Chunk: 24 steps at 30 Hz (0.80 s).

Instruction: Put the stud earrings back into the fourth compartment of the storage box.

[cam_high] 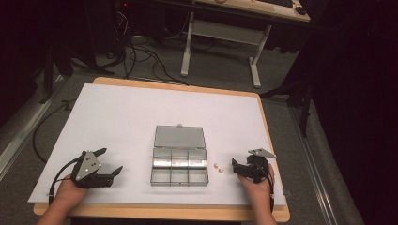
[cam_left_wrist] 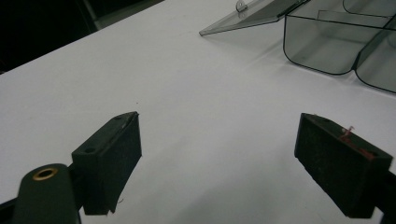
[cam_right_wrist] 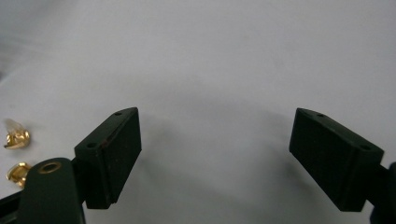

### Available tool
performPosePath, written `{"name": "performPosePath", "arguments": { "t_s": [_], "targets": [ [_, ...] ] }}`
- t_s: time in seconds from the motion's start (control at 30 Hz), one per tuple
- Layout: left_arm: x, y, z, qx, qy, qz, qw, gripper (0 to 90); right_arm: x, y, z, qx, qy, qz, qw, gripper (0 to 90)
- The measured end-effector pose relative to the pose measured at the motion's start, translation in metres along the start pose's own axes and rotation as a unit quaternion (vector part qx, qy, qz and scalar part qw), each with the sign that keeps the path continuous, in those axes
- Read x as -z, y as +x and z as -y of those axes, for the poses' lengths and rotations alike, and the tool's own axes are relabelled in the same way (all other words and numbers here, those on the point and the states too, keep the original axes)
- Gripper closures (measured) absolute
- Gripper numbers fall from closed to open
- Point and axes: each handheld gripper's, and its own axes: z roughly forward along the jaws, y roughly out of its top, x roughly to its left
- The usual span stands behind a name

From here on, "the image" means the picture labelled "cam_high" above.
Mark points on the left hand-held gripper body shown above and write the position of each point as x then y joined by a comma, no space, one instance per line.
88,170

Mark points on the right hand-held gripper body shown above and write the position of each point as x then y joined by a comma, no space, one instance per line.
258,165

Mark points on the person's right hand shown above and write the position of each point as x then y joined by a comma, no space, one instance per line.
258,189

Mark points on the person's left hand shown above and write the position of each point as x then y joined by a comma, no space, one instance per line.
70,192

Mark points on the white table sheet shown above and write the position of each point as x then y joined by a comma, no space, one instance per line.
131,125

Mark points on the clear plastic compartment box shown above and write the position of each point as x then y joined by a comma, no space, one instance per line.
179,156

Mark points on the wooden table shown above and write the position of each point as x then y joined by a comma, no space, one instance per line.
175,215

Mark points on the black tripod stand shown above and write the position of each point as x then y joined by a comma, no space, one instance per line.
300,93

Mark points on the black floor stand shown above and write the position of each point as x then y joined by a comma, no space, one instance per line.
53,75

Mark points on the wooden desk top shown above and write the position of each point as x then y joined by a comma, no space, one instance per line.
272,11

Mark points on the black computer mouse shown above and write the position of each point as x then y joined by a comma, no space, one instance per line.
301,11

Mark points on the black keyboard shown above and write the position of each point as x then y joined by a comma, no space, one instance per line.
277,2

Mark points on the metal floor rail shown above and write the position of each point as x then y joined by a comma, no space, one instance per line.
22,137
316,168

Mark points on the white metal desk frame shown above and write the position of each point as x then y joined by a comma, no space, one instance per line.
219,33

